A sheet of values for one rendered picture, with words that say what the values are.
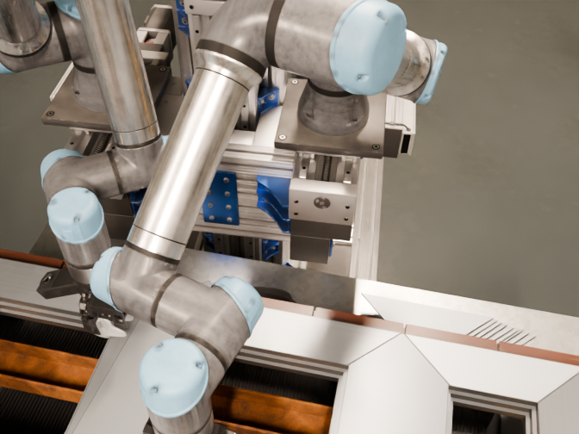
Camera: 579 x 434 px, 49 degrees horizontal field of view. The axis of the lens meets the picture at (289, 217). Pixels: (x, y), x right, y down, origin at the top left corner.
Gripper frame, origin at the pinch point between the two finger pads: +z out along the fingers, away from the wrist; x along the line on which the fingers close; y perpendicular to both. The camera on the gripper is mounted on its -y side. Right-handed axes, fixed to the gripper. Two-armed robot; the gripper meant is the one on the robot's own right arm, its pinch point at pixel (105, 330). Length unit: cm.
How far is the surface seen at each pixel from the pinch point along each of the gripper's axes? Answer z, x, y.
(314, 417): 18.2, 0.2, 40.5
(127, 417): 0.7, -14.9, 10.2
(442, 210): 86, 130, 72
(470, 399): 3, 2, 68
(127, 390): 0.7, -10.2, 8.3
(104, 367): 0.8, -6.8, 2.5
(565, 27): 86, 285, 131
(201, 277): 18.5, 28.5, 8.0
